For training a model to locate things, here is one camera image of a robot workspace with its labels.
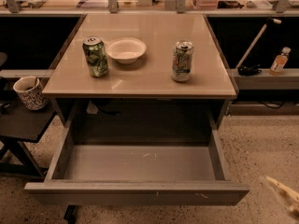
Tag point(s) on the white green soda can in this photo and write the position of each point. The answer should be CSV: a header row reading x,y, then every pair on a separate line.
x,y
182,61

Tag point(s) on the grey top drawer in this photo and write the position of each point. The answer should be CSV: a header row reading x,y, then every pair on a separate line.
x,y
139,158

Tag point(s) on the orange drink bottle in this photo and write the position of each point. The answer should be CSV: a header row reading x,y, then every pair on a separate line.
x,y
280,61

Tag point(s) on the white rod with black tip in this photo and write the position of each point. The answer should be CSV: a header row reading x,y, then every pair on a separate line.
x,y
256,39

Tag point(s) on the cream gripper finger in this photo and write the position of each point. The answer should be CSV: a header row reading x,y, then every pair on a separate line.
x,y
287,196

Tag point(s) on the white paper bowl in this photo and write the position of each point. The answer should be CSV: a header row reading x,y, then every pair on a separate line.
x,y
126,50

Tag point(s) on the patterned white mug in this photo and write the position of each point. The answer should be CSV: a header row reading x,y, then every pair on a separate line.
x,y
29,90

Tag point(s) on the dark side table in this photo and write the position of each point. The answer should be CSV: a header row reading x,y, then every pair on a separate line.
x,y
17,126

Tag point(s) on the beige top cabinet desk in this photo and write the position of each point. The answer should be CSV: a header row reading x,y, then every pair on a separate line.
x,y
149,76

